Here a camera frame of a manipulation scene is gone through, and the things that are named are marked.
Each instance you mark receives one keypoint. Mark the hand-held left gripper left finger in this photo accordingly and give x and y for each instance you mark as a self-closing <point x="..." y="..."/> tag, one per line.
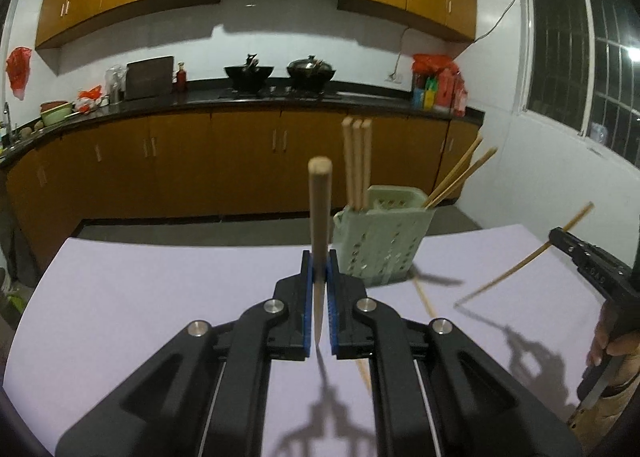
<point x="270" y="322"/>

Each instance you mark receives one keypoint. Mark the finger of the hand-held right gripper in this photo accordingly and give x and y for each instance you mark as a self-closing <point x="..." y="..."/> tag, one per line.
<point x="565" y="243"/>

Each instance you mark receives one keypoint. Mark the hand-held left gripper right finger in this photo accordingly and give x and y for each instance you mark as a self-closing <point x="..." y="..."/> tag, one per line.
<point x="360" y="322"/>

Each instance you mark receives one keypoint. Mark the green perforated utensil holder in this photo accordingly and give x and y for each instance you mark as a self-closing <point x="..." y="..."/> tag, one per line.
<point x="382" y="242"/>

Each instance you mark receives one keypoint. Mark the black wok with utensils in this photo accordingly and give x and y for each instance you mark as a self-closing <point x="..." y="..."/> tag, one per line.
<point x="249" y="74"/>

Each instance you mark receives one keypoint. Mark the person's right hand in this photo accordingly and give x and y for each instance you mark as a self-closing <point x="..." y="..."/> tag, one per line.
<point x="627" y="367"/>

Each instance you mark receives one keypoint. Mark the blue and white container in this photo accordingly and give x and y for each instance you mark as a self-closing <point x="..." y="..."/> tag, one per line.
<point x="598" y="133"/>

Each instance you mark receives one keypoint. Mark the large barred window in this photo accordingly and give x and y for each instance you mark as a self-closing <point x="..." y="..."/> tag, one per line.
<point x="580" y="62"/>

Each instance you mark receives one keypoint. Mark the brown base cabinet row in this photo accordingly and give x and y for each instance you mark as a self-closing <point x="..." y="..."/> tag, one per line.
<point x="175" y="167"/>

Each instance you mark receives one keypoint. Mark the red seasoning packages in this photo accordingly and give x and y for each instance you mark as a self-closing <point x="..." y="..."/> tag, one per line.
<point x="452" y="94"/>

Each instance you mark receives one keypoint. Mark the blue box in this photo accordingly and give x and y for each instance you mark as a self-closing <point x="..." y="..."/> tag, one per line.
<point x="418" y="98"/>

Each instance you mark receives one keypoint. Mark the crumpled red plastic bag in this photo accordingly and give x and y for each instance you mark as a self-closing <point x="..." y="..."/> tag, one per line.
<point x="434" y="63"/>

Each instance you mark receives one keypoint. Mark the black gas stove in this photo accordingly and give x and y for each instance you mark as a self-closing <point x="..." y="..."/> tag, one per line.
<point x="280" y="93"/>

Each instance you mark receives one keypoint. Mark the black kitchen countertop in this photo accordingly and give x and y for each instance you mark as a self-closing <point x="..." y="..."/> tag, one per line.
<point x="200" y="99"/>

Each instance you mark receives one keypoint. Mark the black wok with lid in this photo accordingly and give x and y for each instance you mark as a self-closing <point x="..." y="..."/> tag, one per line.
<point x="311" y="73"/>

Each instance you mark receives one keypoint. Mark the red bottle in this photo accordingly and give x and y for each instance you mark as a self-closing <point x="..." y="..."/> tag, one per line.
<point x="182" y="79"/>

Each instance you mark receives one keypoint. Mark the dark cutting board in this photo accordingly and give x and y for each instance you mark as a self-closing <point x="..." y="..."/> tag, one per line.
<point x="149" y="78"/>

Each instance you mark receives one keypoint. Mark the clear jar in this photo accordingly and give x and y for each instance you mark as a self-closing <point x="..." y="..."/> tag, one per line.
<point x="115" y="87"/>

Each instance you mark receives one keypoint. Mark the red and white plastic bag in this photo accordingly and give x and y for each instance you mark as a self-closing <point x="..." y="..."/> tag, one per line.
<point x="91" y="99"/>

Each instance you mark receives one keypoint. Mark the metal faucet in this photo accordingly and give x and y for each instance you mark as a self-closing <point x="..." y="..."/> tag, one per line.
<point x="7" y="124"/>

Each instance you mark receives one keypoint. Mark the hanging red plastic bag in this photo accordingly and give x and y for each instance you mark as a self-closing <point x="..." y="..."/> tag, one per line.
<point x="19" y="71"/>

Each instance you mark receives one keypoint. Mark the white wall socket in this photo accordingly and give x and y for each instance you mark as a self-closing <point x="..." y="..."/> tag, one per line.
<point x="395" y="78"/>

